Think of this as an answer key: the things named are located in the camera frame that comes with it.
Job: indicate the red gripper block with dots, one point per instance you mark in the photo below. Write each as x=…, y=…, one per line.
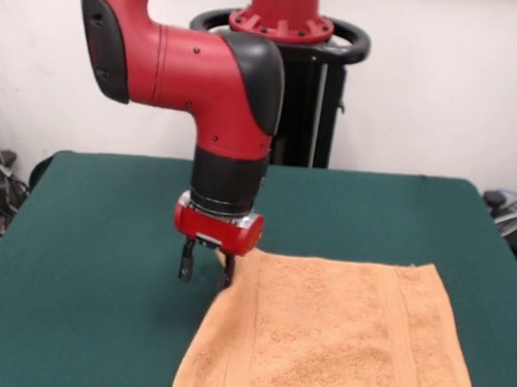
x=212, y=232

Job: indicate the tan terry towel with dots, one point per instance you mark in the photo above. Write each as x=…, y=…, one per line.
x=320, y=337

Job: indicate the red robot base column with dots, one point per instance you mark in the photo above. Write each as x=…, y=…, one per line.
x=283, y=11

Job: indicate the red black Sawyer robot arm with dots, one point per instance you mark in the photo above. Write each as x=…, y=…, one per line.
x=191, y=75

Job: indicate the dark green table cloth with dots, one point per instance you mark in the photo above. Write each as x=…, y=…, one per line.
x=82, y=279

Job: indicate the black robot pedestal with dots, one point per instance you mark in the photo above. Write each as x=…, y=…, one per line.
x=316, y=109

